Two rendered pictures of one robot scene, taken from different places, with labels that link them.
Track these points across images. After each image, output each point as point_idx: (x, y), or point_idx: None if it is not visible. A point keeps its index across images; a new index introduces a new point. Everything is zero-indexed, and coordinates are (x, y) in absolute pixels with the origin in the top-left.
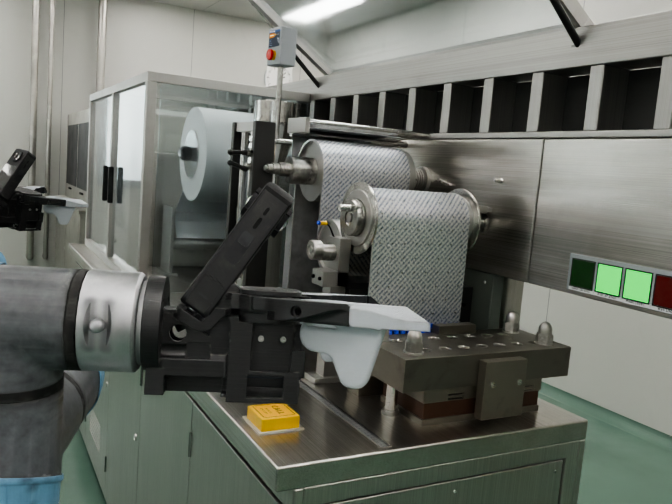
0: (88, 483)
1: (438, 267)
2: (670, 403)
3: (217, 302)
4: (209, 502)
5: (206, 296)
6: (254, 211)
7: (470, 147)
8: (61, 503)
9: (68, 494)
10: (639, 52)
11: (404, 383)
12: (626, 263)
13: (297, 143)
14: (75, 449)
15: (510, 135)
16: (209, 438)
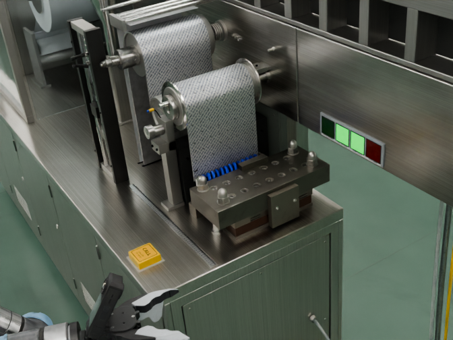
0: (29, 235)
1: (236, 124)
2: None
3: (101, 334)
4: None
5: (96, 333)
6: (107, 297)
7: (250, 16)
8: (15, 256)
9: (17, 247)
10: None
11: (220, 224)
12: (350, 127)
13: None
14: (10, 208)
15: (275, 16)
16: (109, 255)
